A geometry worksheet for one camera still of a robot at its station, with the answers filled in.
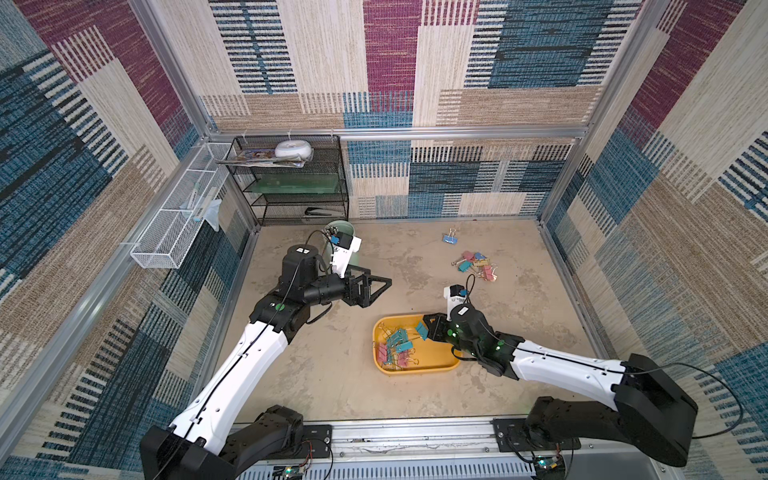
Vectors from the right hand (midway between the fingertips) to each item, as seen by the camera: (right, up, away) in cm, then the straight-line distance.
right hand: (422, 315), depth 83 cm
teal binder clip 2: (-6, -8, +4) cm, 11 cm away
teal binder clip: (0, -4, 0) cm, 4 cm away
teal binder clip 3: (+17, +12, +22) cm, 31 cm away
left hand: (-12, +12, -13) cm, 21 cm away
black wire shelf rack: (-43, +42, +22) cm, 64 cm away
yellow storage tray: (+3, -12, +3) cm, 13 cm away
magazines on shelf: (-46, +45, +9) cm, 65 cm away
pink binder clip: (-11, -11, +1) cm, 15 cm away
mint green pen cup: (-24, +25, +18) cm, 40 cm away
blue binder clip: (+14, +22, +33) cm, 42 cm away
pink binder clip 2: (+25, +10, +19) cm, 33 cm away
